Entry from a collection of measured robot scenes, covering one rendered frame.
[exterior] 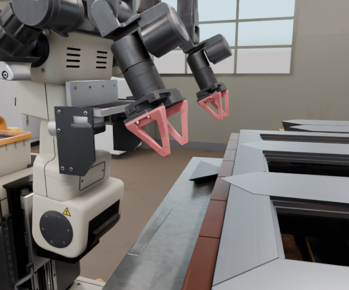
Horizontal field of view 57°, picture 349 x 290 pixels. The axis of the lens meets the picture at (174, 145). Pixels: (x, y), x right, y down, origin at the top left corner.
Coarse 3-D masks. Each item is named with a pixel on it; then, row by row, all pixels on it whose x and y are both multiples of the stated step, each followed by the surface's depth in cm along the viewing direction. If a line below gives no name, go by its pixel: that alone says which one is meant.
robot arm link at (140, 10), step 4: (140, 0) 94; (144, 0) 94; (148, 0) 93; (152, 0) 93; (156, 0) 93; (160, 0) 95; (140, 4) 94; (144, 4) 94; (148, 4) 93; (152, 4) 93; (156, 4) 94; (140, 8) 94; (144, 8) 94; (148, 8) 93; (136, 12) 93; (140, 12) 92
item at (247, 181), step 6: (240, 174) 87; (246, 174) 87; (252, 174) 87; (234, 180) 82; (240, 180) 82; (246, 180) 82; (252, 180) 82; (240, 186) 78; (246, 186) 78; (252, 186) 78; (252, 192) 74
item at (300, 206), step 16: (272, 160) 114; (288, 160) 113; (304, 160) 111; (320, 160) 111; (336, 160) 110; (272, 208) 68; (288, 208) 71; (304, 208) 71; (320, 208) 70; (336, 208) 70
